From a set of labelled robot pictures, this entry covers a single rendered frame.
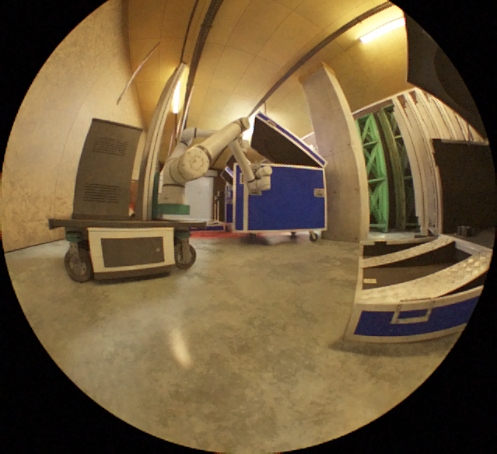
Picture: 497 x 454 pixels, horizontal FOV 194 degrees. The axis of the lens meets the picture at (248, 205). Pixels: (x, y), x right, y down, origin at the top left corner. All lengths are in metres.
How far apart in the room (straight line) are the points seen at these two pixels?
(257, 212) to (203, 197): 7.41
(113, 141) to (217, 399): 1.03
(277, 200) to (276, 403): 1.65
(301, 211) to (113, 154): 1.79
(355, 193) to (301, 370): 1.87
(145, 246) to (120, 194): 0.29
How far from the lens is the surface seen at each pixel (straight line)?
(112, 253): 0.78
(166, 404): 0.40
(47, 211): 2.08
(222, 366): 0.43
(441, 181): 1.59
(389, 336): 0.53
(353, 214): 2.00
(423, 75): 1.96
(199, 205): 8.83
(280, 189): 1.71
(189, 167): 0.72
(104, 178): 0.85
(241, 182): 1.67
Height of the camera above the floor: 0.37
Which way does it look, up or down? 3 degrees up
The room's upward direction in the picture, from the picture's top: straight up
